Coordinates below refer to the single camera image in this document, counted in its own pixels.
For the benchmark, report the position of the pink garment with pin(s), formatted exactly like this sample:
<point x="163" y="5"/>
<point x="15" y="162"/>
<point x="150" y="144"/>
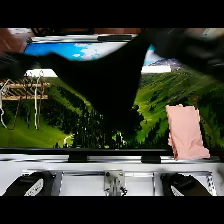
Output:
<point x="186" y="133"/>

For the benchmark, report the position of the black garment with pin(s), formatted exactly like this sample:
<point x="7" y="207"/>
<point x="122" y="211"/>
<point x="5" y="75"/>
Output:
<point x="106" y="83"/>

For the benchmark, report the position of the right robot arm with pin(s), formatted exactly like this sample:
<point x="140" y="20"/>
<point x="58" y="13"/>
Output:
<point x="196" y="53"/>

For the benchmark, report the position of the silver frame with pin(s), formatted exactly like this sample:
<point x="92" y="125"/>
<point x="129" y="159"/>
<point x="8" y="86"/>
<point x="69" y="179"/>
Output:
<point x="100" y="165"/>

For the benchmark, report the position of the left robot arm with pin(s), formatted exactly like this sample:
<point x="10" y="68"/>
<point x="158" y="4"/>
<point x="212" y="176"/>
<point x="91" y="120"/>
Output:
<point x="28" y="185"/>

